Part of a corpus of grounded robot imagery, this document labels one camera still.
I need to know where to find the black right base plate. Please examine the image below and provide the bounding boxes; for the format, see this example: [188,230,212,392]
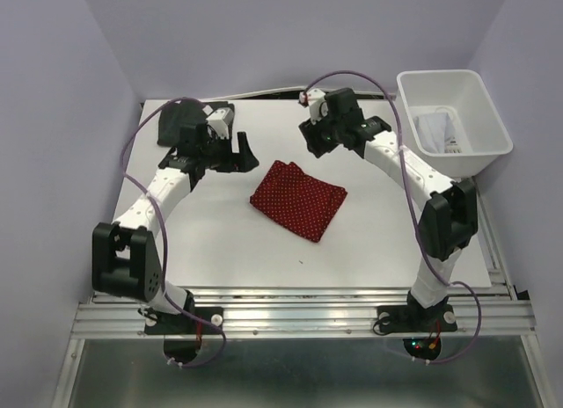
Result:
[372,304,458,336]

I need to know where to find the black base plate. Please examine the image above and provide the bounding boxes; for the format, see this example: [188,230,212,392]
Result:
[137,308,219,336]
[372,304,458,336]

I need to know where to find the red dotted skirt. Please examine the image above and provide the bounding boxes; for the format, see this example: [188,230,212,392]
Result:
[250,160,347,243]

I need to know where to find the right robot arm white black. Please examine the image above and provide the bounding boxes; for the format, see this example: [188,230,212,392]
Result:
[298,88,478,336]

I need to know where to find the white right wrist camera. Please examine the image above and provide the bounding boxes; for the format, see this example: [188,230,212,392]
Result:
[298,88,328,124]

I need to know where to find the dark grey dotted skirt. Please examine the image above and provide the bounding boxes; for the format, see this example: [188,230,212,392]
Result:
[157,100,235,148]

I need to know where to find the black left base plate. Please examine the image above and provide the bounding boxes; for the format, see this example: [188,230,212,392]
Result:
[137,308,219,336]

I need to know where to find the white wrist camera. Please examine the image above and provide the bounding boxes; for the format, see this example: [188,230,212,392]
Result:
[206,107,234,140]
[298,88,328,124]

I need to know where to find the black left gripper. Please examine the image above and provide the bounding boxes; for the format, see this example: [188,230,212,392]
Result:
[201,133,260,174]

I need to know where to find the white garment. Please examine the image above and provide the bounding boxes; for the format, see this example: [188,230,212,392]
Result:
[413,106,463,154]

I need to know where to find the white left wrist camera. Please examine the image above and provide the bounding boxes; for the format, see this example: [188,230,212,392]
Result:
[206,107,234,140]

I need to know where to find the aluminium rail frame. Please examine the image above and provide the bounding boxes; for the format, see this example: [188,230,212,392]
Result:
[71,286,537,340]

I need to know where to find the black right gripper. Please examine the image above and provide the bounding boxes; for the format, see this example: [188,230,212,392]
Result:
[297,106,343,159]

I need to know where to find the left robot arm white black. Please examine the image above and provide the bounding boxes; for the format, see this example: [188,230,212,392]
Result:
[91,121,260,335]

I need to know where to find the white plastic bin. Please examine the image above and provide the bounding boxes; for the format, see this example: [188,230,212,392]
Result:
[395,69,513,178]

